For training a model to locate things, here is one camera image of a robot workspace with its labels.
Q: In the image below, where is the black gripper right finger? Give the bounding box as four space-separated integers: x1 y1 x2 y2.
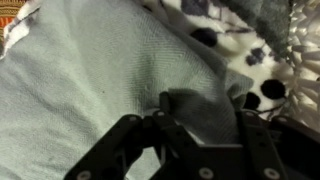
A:
235 109 320 180

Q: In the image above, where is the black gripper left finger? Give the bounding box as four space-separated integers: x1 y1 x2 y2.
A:
63 91 201 180

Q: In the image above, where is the grey blanket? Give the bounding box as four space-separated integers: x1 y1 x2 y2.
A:
0 0 256 180

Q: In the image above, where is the black spotted white blanket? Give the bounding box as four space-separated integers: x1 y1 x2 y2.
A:
0 0 296 121

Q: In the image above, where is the orange patterned pillow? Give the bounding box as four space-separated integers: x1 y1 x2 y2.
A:
0 0 28 33

